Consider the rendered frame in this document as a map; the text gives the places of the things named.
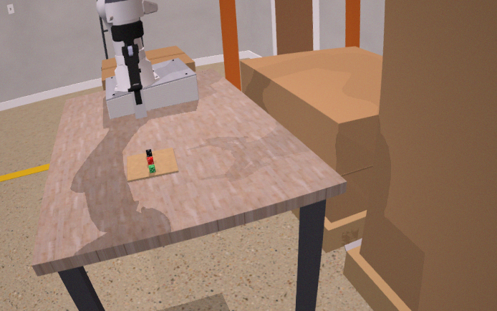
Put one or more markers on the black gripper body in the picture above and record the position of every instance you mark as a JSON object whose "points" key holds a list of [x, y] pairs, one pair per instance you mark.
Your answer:
{"points": [[127, 32]]}

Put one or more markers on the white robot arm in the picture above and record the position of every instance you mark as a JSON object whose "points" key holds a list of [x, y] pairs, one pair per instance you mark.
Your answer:
{"points": [[128, 11]]}

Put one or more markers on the tan flat mat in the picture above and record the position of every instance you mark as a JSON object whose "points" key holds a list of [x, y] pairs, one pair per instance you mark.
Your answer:
{"points": [[138, 168]]}

